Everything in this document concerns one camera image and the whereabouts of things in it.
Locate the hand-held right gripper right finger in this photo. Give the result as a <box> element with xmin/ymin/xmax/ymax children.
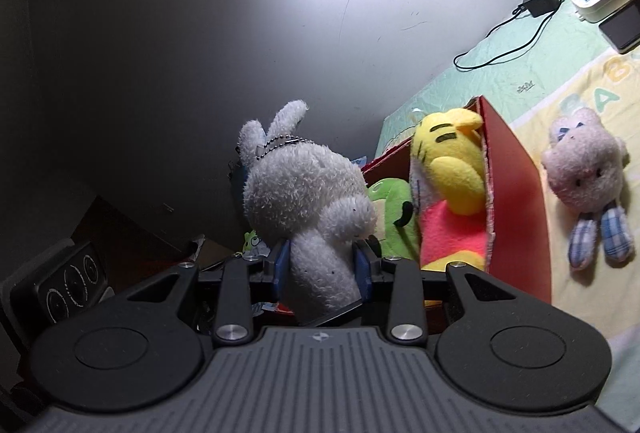
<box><xmin>352</xmin><ymin>237</ymin><xmax>519</xmax><ymax>344</ymax></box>

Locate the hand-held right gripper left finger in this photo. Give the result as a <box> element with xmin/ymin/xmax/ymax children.
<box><xmin>127</xmin><ymin>240</ymin><xmax>291</xmax><ymax>347</ymax></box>

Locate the white rabbit plush toy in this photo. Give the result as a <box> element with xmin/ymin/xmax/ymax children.
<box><xmin>237</xmin><ymin>99</ymin><xmax>379</xmax><ymax>322</ymax></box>

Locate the green frog plush toy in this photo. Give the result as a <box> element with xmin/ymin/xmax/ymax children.
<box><xmin>365</xmin><ymin>178</ymin><xmax>422</xmax><ymax>264</ymax></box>

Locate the yellow tiger plush toy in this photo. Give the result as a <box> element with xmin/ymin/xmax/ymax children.
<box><xmin>409</xmin><ymin>108</ymin><xmax>489</xmax><ymax>272</ymax></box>

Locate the red cardboard box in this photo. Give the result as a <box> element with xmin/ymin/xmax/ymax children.
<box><xmin>360</xmin><ymin>95</ymin><xmax>554</xmax><ymax>335</ymax></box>

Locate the grey appliance with round dials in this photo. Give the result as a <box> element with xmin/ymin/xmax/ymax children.
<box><xmin>10</xmin><ymin>240</ymin><xmax>114</xmax><ymax>327</ymax></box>

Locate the pink bear plush toy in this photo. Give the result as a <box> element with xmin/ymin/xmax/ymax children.
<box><xmin>541</xmin><ymin>108</ymin><xmax>636</xmax><ymax>270</ymax></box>

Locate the black power adapter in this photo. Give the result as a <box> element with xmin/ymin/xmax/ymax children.
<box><xmin>522</xmin><ymin>0</ymin><xmax>561</xmax><ymax>18</ymax></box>

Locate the smartphone with silver edge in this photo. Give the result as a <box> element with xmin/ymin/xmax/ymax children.
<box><xmin>599</xmin><ymin>8</ymin><xmax>640</xmax><ymax>54</ymax></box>

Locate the thin black adapter cable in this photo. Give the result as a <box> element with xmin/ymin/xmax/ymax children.
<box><xmin>453</xmin><ymin>0</ymin><xmax>571</xmax><ymax>72</ymax></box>

